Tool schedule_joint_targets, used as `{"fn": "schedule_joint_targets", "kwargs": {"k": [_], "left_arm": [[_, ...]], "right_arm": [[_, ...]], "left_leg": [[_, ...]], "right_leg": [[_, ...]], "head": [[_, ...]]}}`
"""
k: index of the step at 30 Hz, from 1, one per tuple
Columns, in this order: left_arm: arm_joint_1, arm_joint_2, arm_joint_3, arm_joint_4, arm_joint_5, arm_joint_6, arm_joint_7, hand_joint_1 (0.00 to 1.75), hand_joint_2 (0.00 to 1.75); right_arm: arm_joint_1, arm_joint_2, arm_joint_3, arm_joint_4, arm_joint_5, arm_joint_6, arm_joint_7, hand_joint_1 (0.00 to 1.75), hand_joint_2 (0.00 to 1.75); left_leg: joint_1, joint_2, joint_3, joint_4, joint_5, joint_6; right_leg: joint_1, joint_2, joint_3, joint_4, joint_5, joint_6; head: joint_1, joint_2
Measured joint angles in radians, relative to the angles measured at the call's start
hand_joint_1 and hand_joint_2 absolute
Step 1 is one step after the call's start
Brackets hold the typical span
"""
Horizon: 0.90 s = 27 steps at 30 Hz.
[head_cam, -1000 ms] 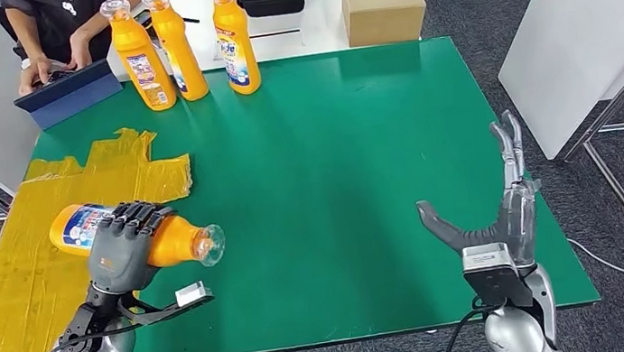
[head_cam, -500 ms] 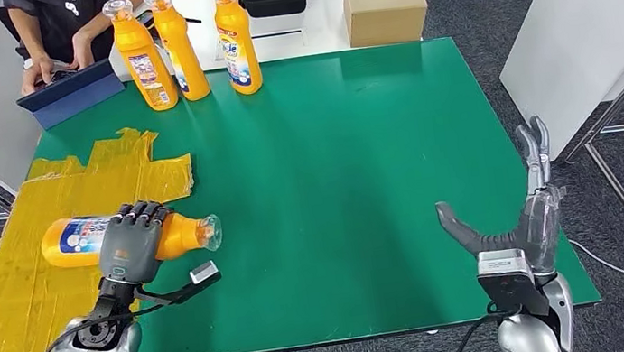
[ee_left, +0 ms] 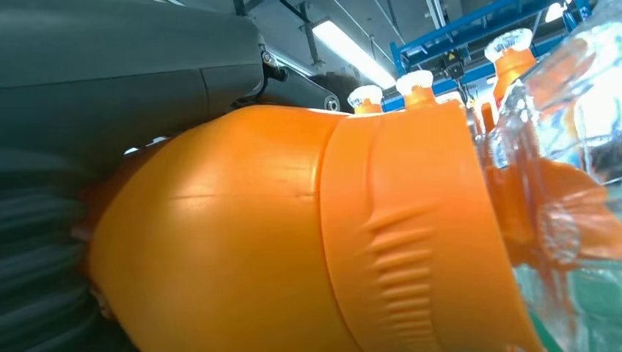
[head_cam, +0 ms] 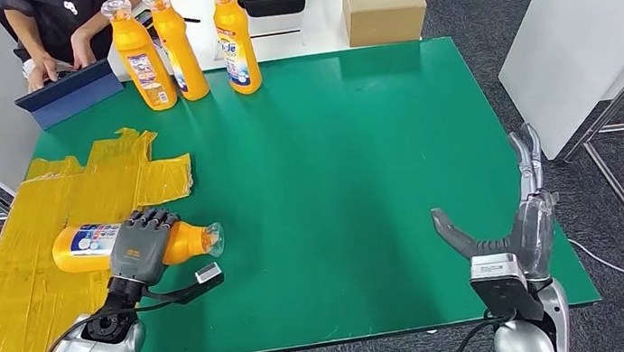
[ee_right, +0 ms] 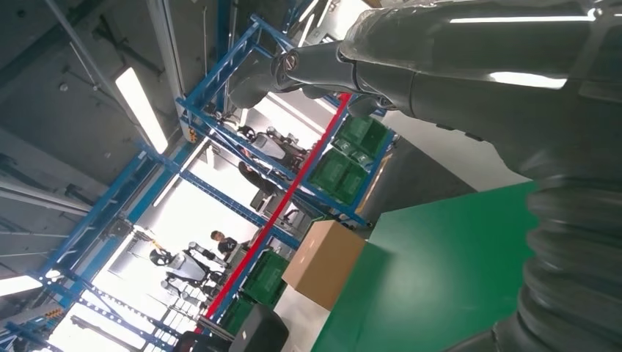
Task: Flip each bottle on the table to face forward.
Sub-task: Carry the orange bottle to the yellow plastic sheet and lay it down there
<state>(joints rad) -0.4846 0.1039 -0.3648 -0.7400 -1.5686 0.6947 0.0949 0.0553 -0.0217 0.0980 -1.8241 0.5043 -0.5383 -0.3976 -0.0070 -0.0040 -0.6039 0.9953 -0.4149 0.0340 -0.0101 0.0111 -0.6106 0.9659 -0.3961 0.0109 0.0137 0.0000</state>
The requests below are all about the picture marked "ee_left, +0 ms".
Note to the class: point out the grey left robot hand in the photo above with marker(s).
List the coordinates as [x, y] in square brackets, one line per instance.
[121, 73]

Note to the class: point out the orange plastic bottle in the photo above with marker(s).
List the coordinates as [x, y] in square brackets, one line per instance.
[512, 63]
[243, 233]
[367, 104]
[418, 97]

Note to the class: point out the ceiling strip light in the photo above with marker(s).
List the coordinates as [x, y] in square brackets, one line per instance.
[350, 51]

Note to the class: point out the blue metal rack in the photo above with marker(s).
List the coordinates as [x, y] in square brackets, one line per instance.
[452, 24]

